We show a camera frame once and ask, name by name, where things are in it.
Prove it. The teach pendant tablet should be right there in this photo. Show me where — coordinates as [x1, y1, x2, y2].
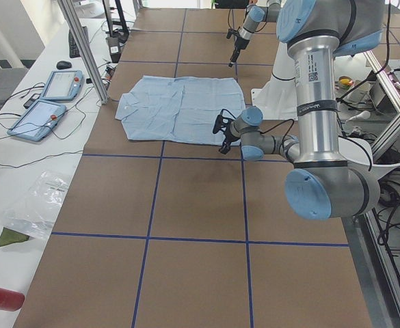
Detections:
[40, 70, 83, 102]
[7, 99, 66, 141]

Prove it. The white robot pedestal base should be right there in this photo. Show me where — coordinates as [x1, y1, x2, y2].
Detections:
[251, 42, 297, 120]

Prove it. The light blue button shirt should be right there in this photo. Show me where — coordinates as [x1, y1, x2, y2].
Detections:
[115, 76, 245, 146]

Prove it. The lower teach pendant tablet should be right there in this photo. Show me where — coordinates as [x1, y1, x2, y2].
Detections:
[7, 99, 66, 141]

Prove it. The upper teach pendant tablet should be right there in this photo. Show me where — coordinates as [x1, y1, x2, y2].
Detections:
[40, 70, 83, 102]

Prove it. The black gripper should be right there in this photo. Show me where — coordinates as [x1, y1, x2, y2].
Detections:
[226, 28, 249, 67]
[213, 109, 237, 154]

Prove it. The black computer mouse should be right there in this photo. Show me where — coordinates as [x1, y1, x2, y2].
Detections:
[56, 61, 72, 70]

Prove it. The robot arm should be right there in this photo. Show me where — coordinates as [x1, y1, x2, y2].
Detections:
[226, 1, 282, 67]
[213, 1, 384, 220]

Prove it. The red bottle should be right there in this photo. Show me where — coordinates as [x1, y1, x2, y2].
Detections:
[0, 288, 25, 312]

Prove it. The aluminium frame post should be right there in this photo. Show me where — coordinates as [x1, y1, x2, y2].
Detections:
[58, 0, 109, 105]

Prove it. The green cloth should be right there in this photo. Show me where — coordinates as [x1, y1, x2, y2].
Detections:
[0, 227, 29, 247]

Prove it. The black keyboard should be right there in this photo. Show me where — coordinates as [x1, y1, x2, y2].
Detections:
[68, 26, 88, 58]

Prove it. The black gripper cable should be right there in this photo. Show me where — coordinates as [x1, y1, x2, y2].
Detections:
[257, 118, 295, 137]

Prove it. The clear plastic bag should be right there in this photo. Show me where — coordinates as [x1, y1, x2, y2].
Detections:
[2, 171, 72, 240]

